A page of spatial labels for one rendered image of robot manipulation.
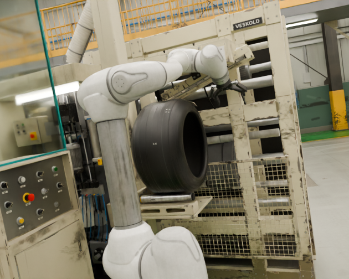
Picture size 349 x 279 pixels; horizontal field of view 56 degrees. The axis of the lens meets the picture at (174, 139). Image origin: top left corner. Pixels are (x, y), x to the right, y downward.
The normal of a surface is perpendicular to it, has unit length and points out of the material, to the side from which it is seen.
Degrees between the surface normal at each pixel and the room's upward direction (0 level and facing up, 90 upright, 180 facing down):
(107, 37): 90
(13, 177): 90
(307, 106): 90
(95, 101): 93
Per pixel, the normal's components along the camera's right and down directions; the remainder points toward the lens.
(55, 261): 0.91, -0.11
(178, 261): 0.07, -0.18
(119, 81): -0.40, 0.25
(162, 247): -0.56, -0.34
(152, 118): -0.39, -0.55
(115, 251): -0.62, 0.05
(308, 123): -0.17, 0.11
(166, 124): -0.15, -0.43
